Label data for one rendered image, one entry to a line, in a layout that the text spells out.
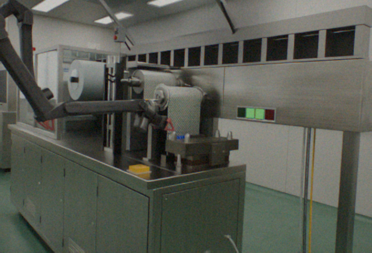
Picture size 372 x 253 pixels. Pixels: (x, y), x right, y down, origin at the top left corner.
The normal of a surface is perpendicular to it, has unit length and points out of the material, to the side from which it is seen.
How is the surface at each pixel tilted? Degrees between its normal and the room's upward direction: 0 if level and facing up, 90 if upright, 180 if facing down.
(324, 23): 90
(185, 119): 90
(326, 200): 90
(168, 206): 90
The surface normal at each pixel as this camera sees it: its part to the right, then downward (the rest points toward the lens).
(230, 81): -0.75, 0.00
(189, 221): 0.66, 0.07
